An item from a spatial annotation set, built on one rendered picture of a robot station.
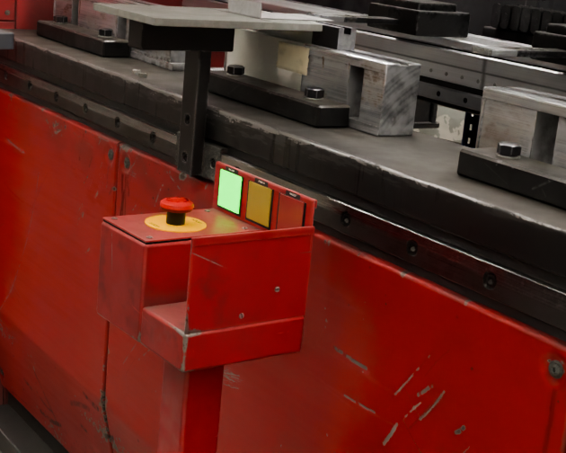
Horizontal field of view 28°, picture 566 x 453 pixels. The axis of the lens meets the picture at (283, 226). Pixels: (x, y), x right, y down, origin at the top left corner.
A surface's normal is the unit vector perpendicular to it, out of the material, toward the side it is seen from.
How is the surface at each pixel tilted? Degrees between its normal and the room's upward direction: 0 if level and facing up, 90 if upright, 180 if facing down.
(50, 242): 90
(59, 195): 90
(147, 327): 90
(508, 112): 90
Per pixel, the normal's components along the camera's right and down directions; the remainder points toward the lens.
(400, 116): 0.56, 0.26
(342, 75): -0.82, 0.07
